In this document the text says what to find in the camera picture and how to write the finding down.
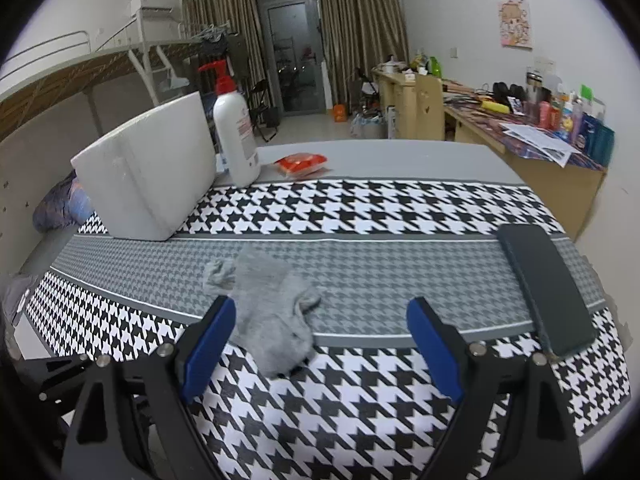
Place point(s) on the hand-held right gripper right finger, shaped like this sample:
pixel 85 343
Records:
pixel 435 350

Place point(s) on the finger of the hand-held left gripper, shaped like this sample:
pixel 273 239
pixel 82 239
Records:
pixel 55 380

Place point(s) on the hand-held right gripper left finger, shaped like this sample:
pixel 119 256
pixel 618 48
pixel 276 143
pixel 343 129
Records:
pixel 210 350

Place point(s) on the grey sock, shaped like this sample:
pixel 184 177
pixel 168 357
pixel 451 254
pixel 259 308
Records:
pixel 265 310

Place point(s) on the white foam box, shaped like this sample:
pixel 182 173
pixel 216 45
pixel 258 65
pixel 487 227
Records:
pixel 150 170

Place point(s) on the black phone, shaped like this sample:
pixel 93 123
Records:
pixel 545 285

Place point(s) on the houndstooth tablecloth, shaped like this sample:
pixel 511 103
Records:
pixel 350 210

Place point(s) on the blue patterned quilt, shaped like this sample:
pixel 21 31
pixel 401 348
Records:
pixel 60 205

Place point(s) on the wooden desk with colourful mat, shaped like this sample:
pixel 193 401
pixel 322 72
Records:
pixel 550 190

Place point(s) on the red snack packet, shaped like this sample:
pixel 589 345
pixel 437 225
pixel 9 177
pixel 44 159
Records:
pixel 300 165

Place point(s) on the white pump bottle red cap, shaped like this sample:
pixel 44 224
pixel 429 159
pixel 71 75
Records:
pixel 235 135

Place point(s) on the white carton blue label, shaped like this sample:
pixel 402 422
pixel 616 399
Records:
pixel 391 122

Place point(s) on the white paper sheets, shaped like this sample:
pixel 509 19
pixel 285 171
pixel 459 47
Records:
pixel 540 142

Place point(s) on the grey bucket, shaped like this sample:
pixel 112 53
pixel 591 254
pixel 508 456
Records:
pixel 367 125

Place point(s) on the wooden chair with smiley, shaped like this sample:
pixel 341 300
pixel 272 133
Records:
pixel 430 110

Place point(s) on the black folding chair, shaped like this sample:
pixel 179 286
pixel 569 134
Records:
pixel 262 110

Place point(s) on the yellow desk item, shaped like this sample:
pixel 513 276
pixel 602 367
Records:
pixel 495 106

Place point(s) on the orange floor container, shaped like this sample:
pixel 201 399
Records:
pixel 340 113

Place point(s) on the black bag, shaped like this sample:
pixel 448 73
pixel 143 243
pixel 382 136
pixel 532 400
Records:
pixel 507 91

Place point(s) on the group of toiletry bottles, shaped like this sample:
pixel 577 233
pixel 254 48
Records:
pixel 580 120

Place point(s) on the green bottle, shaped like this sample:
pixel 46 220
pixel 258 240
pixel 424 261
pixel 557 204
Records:
pixel 435 67

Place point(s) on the metal bunk bed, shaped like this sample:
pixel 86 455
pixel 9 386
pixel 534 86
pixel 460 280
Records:
pixel 60 80
pixel 160 55

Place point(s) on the hanging dark clothes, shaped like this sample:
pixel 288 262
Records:
pixel 215 42

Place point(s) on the glass balcony door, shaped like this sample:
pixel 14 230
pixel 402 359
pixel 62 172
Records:
pixel 290 50

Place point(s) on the brown curtain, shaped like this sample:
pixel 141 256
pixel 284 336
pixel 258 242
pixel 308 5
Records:
pixel 220 5
pixel 360 25

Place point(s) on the white air conditioner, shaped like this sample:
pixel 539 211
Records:
pixel 150 4

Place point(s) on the pink wall poster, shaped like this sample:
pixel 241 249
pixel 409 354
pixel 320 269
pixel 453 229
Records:
pixel 515 24

